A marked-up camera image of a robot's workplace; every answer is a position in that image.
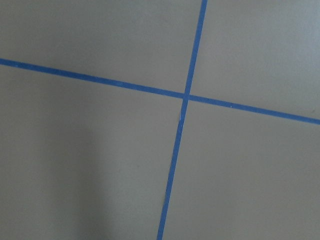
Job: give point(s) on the blue tape strip lengthwise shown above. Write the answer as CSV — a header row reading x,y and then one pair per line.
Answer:
x,y
180,126

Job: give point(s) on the blue tape strip crosswise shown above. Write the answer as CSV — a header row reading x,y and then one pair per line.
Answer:
x,y
157,91

